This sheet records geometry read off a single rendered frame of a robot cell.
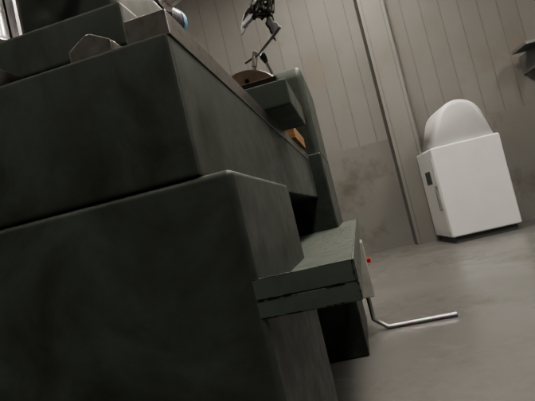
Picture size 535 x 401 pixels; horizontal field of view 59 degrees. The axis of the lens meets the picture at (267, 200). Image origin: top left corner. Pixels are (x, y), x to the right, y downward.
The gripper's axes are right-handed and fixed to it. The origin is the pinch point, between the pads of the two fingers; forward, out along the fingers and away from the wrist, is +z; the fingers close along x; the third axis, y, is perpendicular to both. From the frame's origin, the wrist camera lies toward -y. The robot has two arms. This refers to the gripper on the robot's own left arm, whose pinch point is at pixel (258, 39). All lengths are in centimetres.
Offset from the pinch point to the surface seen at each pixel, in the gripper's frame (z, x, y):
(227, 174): 62, -56, 127
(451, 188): 46, 294, -186
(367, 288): 104, 61, -7
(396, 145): -5, 290, -267
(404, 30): -148, 310, -282
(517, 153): 0, 424, -213
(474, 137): -7, 317, -179
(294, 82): 14.1, 18.6, -4.0
